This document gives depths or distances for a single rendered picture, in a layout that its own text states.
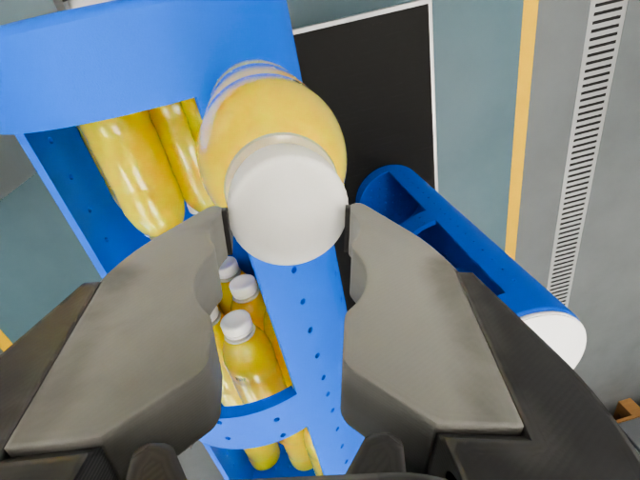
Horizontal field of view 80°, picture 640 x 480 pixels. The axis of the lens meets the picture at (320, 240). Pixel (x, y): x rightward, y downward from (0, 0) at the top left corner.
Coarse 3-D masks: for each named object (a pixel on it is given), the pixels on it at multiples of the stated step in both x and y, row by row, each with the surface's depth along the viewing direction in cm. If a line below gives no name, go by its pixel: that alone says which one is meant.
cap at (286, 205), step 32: (256, 160) 12; (288, 160) 11; (320, 160) 12; (256, 192) 12; (288, 192) 12; (320, 192) 12; (256, 224) 12; (288, 224) 12; (320, 224) 13; (256, 256) 13; (288, 256) 13
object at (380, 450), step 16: (144, 448) 5; (160, 448) 5; (368, 448) 5; (384, 448) 5; (400, 448) 5; (144, 464) 5; (160, 464) 5; (176, 464) 5; (352, 464) 5; (368, 464) 5; (384, 464) 5; (400, 464) 5
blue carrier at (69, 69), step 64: (128, 0) 24; (192, 0) 25; (256, 0) 29; (0, 64) 25; (64, 64) 24; (128, 64) 25; (192, 64) 27; (0, 128) 29; (64, 128) 43; (64, 192) 42; (320, 256) 42; (320, 320) 44; (320, 384) 47; (320, 448) 52
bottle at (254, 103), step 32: (256, 64) 22; (224, 96) 16; (256, 96) 14; (288, 96) 15; (224, 128) 14; (256, 128) 14; (288, 128) 14; (320, 128) 14; (224, 160) 14; (224, 192) 14
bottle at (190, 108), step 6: (180, 102) 38; (186, 102) 37; (192, 102) 36; (186, 108) 37; (192, 108) 36; (186, 114) 38; (192, 114) 37; (198, 114) 37; (192, 120) 38; (198, 120) 37; (192, 126) 38; (198, 126) 37; (192, 132) 39
